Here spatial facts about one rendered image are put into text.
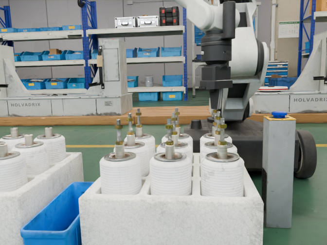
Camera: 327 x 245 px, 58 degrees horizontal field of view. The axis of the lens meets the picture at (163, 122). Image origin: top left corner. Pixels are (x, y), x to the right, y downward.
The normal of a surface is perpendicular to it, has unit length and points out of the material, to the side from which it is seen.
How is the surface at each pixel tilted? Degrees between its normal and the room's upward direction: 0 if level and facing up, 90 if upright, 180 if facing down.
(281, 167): 90
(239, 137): 46
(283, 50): 90
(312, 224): 0
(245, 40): 41
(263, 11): 90
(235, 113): 137
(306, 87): 90
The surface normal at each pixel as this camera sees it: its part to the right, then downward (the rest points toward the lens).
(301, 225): -0.03, -0.99
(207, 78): -0.72, 0.13
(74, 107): -0.10, 0.15
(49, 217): 0.99, -0.05
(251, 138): -0.09, -0.58
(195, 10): -0.86, 0.10
